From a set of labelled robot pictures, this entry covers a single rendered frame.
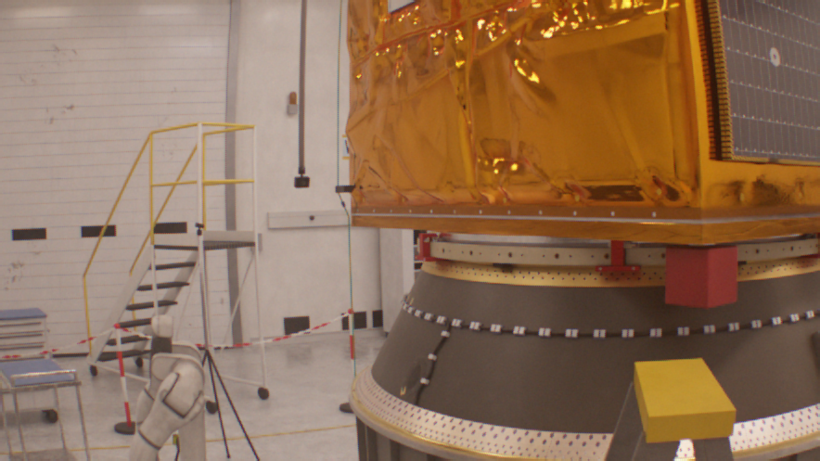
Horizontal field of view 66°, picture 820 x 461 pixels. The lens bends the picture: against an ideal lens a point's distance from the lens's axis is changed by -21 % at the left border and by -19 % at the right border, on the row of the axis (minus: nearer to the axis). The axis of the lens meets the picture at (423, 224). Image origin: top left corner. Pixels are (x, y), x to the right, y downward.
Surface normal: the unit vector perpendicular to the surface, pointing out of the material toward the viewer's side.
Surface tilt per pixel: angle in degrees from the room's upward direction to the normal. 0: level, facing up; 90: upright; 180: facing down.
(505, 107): 88
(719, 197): 96
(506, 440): 43
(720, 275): 90
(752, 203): 94
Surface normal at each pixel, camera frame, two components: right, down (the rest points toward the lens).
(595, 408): -0.36, -0.43
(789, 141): 0.47, 0.02
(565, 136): -0.89, 0.06
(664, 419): -0.21, 0.04
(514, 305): -0.61, -0.43
